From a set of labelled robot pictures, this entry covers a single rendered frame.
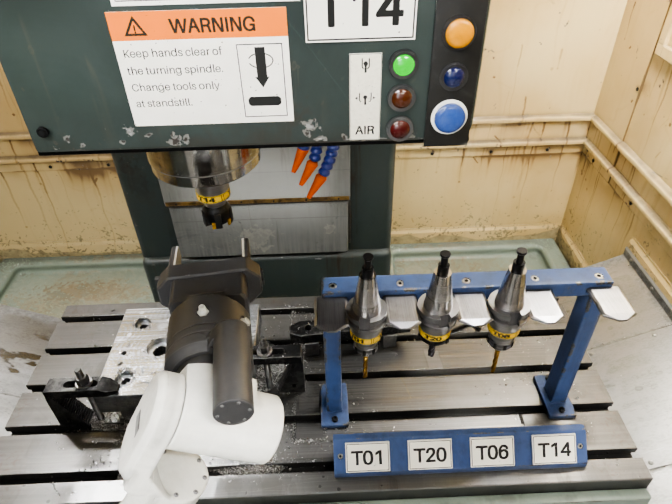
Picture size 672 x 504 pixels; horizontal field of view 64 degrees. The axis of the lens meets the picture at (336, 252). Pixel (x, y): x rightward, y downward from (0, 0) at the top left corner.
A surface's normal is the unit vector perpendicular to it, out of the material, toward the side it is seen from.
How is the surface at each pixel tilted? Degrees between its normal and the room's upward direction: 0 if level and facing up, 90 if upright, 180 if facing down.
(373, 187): 90
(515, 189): 90
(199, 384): 32
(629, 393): 24
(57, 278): 0
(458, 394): 0
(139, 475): 85
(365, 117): 90
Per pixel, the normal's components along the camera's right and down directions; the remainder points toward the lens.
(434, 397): -0.02, -0.78
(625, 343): -0.43, -0.70
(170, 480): 0.49, -0.79
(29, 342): 0.39, -0.73
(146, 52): 0.04, 0.62
